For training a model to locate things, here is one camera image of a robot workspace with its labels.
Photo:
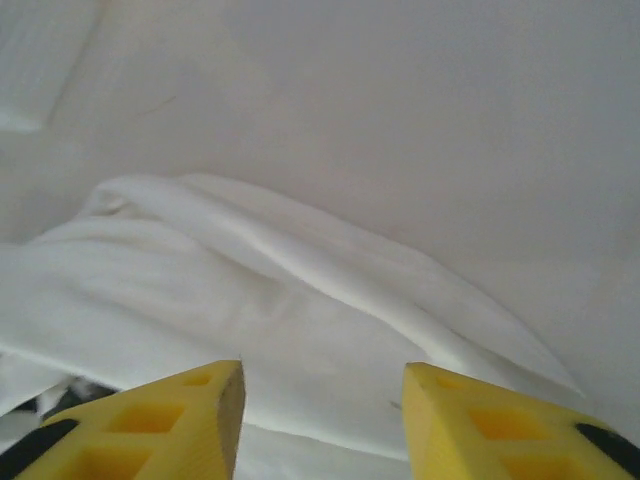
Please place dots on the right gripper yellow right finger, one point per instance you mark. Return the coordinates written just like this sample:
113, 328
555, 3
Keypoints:
440, 425

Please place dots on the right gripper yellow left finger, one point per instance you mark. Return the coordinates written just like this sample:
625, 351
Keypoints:
200, 400

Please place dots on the white t-shirt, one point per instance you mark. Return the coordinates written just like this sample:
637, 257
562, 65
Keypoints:
250, 300

